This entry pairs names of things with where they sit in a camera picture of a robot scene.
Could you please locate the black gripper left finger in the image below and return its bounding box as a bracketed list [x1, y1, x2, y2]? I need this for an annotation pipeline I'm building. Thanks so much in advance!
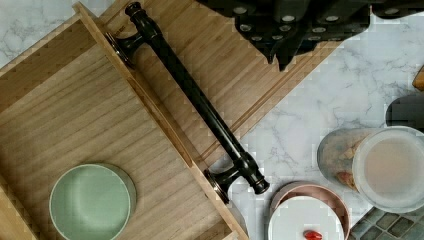
[197, 0, 370, 70]

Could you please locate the green ceramic bowl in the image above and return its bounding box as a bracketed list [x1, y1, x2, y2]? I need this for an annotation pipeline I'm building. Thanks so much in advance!
[49, 164, 137, 240]

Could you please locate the clear plastic jar with lid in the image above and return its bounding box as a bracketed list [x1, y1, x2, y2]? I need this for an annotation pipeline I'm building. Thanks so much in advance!
[317, 126, 423, 213]

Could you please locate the black metal drawer handle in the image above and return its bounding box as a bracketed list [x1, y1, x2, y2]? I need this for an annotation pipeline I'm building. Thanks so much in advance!
[105, 2, 270, 204]

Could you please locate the small red fruit piece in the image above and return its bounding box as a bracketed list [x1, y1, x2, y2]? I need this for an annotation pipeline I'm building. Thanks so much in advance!
[304, 230, 322, 240]

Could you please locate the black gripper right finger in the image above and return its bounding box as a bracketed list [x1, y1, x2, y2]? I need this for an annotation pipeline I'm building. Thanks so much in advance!
[372, 0, 424, 19]

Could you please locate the bamboo drawer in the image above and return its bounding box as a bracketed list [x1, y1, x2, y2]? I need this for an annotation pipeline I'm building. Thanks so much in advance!
[1, 0, 248, 240]

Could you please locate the pink bowl with white plate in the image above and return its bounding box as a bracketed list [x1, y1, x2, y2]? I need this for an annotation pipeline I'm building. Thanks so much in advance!
[266, 181, 350, 240]

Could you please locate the wooden cutting board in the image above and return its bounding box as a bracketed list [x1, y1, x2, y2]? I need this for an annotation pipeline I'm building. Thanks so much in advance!
[100, 0, 338, 165]

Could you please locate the bamboo and teal board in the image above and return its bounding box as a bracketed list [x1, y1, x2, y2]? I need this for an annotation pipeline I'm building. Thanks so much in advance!
[412, 66, 424, 91]

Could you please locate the black cup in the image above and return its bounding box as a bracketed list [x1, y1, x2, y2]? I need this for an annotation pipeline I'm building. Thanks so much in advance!
[385, 93, 424, 132]

